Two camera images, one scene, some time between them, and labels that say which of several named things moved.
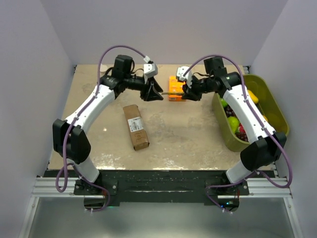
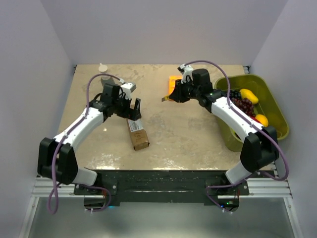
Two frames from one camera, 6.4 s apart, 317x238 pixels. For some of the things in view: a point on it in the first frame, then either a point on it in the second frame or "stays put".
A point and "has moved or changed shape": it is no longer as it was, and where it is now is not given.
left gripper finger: [151, 96] -> [137, 111]
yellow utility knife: [180, 93] has moved or changed shape
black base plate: [162, 188] stays put
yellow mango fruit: [254, 99] stays put
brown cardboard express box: [138, 136] stays put
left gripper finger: [154, 87] -> [133, 114]
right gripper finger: [188, 96] -> [177, 97]
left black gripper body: [138, 83] -> [121, 106]
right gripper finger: [185, 88] -> [178, 88]
